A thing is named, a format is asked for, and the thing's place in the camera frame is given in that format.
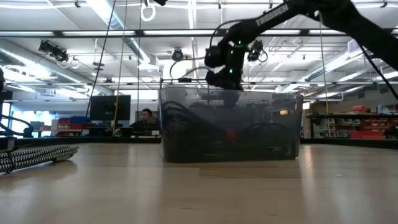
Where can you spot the smoky translucent plastic bin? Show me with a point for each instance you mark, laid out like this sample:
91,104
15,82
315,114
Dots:
289,109

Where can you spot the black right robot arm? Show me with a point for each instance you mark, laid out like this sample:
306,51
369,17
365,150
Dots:
342,15

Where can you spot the person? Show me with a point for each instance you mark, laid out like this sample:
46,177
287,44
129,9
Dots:
146,126

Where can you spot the black computer monitor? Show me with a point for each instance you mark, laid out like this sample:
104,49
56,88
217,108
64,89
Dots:
109,107

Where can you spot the orange red storage box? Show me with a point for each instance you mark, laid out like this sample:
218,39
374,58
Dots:
360,108

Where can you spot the storage shelf with bins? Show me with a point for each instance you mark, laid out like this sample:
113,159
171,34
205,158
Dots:
357,124

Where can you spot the thin black crossbar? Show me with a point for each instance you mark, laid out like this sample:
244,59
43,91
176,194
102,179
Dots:
77,84

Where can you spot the blue storage box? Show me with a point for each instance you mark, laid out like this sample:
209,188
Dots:
79,119

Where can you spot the red storage boxes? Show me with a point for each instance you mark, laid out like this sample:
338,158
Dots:
63,122

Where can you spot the black overhead frame bar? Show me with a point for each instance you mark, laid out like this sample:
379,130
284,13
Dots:
140,32

